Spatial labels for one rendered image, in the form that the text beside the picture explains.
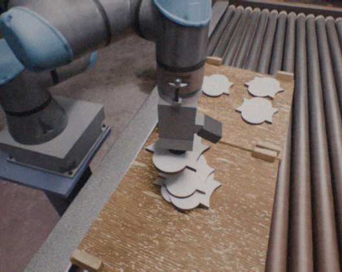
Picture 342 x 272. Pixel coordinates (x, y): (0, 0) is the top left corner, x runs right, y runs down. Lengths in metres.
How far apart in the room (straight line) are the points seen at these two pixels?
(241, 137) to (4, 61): 0.60
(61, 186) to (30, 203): 1.15
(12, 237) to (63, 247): 1.22
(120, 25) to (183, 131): 0.19
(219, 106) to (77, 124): 0.44
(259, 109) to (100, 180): 0.52
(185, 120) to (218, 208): 0.25
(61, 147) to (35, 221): 1.13
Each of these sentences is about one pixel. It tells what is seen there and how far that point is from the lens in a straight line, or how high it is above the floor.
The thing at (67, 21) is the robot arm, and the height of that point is 1.33.
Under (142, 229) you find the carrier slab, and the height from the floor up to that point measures 0.94.
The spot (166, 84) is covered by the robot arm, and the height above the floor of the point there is 1.23.
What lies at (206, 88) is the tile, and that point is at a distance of 0.88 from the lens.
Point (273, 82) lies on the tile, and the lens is 0.97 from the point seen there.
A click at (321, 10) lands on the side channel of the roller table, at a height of 0.94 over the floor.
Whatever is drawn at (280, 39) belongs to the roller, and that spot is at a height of 0.92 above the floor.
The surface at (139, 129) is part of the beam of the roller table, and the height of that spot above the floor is 0.91.
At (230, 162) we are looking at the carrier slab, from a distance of 0.67.
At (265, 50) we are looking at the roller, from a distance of 1.25.
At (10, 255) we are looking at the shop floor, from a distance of 1.76.
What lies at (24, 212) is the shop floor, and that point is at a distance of 1.86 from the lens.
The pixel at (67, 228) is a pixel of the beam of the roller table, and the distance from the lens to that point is 0.62.
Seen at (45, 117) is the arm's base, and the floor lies 1.02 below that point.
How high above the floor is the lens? 1.44
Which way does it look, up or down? 45 degrees down
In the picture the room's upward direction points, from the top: straight up
